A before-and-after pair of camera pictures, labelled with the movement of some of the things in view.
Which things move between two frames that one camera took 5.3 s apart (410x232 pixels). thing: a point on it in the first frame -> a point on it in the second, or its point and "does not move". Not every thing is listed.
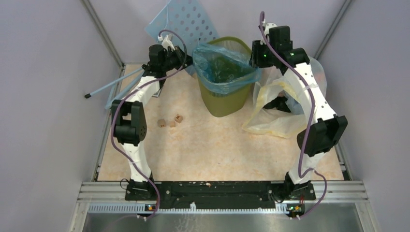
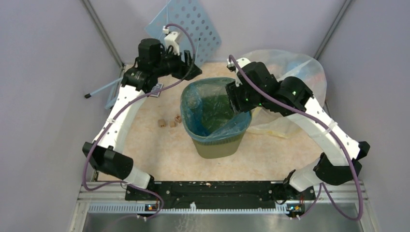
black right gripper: x=255 y=60 -> x=236 y=104
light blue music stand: x=191 y=21 does not move
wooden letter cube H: x=161 y=123 does not move
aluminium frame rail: x=115 y=193 does not move
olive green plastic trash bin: x=216 y=103 -> x=219 y=149
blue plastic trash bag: x=220 y=71 -> x=207 y=112
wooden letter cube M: x=178 y=118 does not move
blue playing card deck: x=157 y=94 does not move
